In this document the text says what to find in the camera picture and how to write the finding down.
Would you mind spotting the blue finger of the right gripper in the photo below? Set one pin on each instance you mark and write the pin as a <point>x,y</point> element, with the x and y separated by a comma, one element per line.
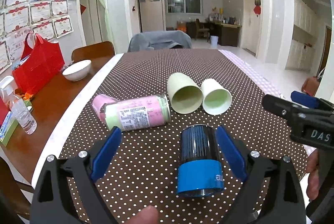
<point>304,99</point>

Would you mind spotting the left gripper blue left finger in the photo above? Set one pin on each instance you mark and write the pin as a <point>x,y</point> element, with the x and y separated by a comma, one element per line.
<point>103,152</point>

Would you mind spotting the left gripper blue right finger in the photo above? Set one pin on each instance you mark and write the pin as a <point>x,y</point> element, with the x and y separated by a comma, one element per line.
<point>231,154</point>

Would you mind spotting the black blue cup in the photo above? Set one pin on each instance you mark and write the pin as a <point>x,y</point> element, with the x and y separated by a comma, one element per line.
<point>200,172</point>

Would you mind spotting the pink cup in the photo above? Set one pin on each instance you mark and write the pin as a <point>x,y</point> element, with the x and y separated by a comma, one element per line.
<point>99,103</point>

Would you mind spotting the white green paper cup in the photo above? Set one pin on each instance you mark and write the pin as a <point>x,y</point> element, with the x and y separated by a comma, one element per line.
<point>216,99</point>

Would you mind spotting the cream green plastic cup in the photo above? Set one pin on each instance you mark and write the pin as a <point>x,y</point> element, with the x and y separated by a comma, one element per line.
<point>184,94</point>

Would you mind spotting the right hand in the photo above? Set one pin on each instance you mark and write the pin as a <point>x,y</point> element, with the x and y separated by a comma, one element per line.
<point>313,170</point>

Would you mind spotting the left hand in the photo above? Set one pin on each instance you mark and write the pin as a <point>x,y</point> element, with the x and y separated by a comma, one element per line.
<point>148,215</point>

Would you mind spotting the brown polka dot tablecloth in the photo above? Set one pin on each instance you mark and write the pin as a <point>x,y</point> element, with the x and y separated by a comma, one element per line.
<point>144,170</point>

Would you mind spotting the pink green labelled bottle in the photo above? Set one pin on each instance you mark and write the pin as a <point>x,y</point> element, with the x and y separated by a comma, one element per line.
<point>138,113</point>

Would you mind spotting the white ceramic bowl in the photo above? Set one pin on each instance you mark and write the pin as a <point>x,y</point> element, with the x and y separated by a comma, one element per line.
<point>77,71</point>

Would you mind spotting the green tray box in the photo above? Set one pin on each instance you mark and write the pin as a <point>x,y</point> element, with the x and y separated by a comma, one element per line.
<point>7,128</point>

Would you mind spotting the wooden chair back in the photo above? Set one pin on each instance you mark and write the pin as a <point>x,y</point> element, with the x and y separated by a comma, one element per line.
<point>94,51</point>

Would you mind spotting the dark wooden desk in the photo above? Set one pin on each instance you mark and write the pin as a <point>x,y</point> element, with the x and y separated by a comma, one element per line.
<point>228,33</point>

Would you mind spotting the white trash bin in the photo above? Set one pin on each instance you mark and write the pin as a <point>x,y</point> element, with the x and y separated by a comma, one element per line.
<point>214,41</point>

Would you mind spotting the red bag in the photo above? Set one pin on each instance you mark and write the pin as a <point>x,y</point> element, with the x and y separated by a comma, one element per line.
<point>42,63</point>

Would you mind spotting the clear spray bottle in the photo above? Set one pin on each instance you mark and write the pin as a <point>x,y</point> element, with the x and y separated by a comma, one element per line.
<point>17,106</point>

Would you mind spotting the wooden desk chair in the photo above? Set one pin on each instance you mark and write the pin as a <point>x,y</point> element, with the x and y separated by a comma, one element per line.
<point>201,30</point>

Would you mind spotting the grey covered chair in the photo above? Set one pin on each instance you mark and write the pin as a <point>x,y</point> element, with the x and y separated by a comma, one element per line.
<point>159,40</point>

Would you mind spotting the white refrigerator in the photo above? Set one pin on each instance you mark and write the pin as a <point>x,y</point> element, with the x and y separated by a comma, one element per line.
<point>152,15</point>

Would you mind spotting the cream wall cabinet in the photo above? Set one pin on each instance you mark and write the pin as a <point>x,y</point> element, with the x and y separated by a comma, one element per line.
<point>300,38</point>

